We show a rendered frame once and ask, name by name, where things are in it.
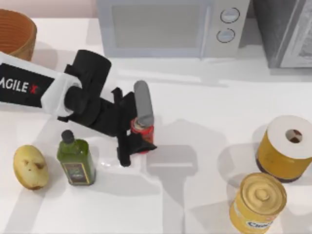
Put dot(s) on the pale microwave oven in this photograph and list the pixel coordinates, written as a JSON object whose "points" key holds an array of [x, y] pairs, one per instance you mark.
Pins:
{"points": [[170, 26]]}

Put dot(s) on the yellow potato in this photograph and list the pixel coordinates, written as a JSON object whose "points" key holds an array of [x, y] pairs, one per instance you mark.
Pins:
{"points": [[30, 168]]}

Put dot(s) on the microwave oven door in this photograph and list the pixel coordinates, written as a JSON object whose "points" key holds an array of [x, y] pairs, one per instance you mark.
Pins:
{"points": [[156, 26]]}

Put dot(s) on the green bottle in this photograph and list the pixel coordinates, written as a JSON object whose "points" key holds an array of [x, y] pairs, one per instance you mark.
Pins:
{"points": [[76, 161]]}

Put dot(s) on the brown woven basket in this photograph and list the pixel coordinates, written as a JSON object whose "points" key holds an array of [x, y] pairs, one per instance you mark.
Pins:
{"points": [[14, 34]]}

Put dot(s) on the red can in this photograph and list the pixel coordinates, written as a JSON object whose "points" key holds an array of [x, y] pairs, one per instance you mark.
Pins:
{"points": [[147, 132]]}

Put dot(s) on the yellow can with gold lid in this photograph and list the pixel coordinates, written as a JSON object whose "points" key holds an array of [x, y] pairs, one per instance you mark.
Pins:
{"points": [[258, 204]]}

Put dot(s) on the yellow and white paper roll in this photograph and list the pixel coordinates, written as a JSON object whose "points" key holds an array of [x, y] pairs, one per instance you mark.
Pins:
{"points": [[285, 148]]}

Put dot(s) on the microwave knob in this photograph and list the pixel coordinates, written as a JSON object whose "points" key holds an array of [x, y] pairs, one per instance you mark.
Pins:
{"points": [[226, 35], [230, 15]]}

